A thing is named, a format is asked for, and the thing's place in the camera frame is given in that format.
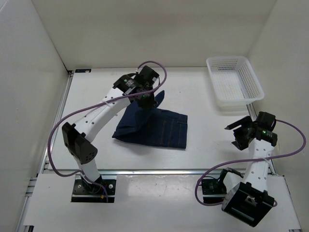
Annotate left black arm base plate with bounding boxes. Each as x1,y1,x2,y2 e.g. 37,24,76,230
71,175,116,203

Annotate dark blue denim trousers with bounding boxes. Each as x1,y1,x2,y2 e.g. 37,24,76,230
112,90,188,149

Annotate aluminium left frame rail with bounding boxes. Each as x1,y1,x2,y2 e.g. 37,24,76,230
14,70,75,232

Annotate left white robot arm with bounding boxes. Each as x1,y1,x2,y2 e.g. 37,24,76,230
62,66,159,194

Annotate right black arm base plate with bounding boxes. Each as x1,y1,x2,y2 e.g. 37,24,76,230
199,177,227,204

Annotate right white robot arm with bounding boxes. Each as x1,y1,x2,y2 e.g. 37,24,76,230
217,112,278,227

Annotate white plastic mesh basket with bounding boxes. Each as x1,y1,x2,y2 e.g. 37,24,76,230
206,56,265,111

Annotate black corner bracket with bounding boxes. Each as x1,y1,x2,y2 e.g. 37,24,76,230
75,69,92,73

